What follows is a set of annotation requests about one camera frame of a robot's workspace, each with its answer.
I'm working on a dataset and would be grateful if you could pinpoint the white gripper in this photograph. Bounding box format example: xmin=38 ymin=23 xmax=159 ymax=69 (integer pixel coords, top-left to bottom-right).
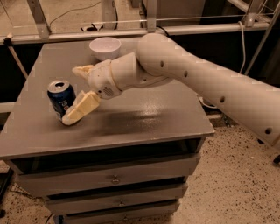
xmin=62 ymin=59 xmax=122 ymax=125

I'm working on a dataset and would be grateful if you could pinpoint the blue pepsi can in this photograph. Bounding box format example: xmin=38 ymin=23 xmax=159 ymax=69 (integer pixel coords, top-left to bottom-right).
xmin=47 ymin=80 xmax=76 ymax=120

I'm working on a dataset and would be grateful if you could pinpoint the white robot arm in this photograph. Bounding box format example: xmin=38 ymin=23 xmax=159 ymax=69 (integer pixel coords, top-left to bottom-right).
xmin=62 ymin=33 xmax=280 ymax=150

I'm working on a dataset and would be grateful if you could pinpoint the white ceramic bowl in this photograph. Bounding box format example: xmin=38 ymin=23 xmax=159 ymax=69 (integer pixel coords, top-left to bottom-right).
xmin=89 ymin=37 xmax=122 ymax=61

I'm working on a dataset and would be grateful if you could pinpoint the grey drawer cabinet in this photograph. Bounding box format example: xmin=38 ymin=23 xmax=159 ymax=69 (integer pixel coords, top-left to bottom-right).
xmin=0 ymin=35 xmax=216 ymax=224

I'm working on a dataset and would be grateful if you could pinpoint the wooden stick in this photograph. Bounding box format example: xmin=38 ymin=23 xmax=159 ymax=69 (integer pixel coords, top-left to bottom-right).
xmin=4 ymin=33 xmax=28 ymax=79

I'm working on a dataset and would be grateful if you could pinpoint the top grey drawer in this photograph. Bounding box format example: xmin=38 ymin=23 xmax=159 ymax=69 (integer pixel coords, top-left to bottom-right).
xmin=15 ymin=154 xmax=200 ymax=197

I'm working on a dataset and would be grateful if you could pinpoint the grey drawer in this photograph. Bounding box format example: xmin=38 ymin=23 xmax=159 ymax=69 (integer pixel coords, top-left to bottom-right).
xmin=15 ymin=154 xmax=200 ymax=197
xmin=63 ymin=199 xmax=179 ymax=224
xmin=46 ymin=183 xmax=187 ymax=215

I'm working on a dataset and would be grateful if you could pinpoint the middle grey drawer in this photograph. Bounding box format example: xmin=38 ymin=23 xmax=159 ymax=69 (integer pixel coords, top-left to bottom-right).
xmin=46 ymin=183 xmax=187 ymax=215

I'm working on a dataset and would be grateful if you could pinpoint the bottom grey drawer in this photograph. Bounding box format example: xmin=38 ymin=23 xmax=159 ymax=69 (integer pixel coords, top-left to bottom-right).
xmin=63 ymin=199 xmax=179 ymax=224

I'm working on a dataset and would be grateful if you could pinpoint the metal frame rail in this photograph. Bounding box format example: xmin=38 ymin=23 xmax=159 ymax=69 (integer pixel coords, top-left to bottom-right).
xmin=0 ymin=22 xmax=270 ymax=46

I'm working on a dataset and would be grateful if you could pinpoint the black cable on floor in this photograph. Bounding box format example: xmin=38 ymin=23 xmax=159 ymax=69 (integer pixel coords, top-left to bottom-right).
xmin=48 ymin=1 xmax=102 ymax=26

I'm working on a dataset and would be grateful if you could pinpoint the white cable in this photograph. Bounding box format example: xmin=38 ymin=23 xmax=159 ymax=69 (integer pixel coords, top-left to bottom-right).
xmin=199 ymin=20 xmax=248 ymax=109

